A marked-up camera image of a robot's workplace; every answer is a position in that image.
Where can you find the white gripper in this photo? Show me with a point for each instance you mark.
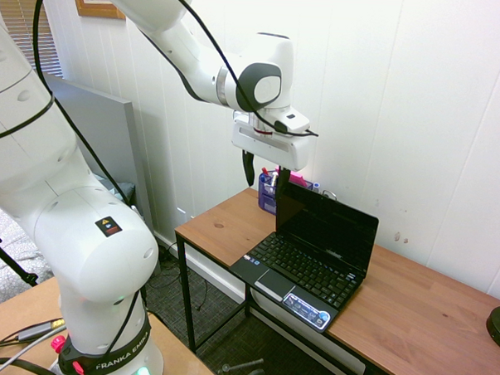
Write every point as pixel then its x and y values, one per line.
pixel 272 149

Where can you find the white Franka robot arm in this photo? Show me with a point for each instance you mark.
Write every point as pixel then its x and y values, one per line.
pixel 85 247

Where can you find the black laptop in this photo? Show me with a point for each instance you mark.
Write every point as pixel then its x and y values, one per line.
pixel 313 261

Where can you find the blue translucent pen holder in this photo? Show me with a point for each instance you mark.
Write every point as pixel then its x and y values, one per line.
pixel 267 196

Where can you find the pink sticky note pad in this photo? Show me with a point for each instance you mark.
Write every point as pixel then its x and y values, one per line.
pixel 299 180

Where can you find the small blue white bottle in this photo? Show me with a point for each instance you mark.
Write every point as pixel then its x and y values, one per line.
pixel 316 185

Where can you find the silver metal clip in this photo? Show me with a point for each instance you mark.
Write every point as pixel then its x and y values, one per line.
pixel 329 194

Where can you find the grey flat panel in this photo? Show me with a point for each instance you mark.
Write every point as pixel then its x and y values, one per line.
pixel 107 127

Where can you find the black table clamp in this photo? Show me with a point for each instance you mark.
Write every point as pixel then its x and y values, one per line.
pixel 242 372

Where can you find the window blinds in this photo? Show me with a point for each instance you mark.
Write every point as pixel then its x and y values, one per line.
pixel 49 41

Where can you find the black tripod stand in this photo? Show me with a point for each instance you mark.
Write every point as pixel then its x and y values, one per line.
pixel 10 260

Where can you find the white patterned bed cover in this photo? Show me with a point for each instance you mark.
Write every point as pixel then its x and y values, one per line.
pixel 6 260

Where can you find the black round lamp base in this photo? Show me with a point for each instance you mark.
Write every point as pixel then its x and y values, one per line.
pixel 499 327

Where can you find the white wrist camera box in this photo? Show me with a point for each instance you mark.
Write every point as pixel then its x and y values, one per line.
pixel 296 120

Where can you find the wooden desk black metal frame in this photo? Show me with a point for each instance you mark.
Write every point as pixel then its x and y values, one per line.
pixel 414 311

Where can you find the wooden picture frame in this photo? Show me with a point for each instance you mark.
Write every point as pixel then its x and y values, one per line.
pixel 81 3

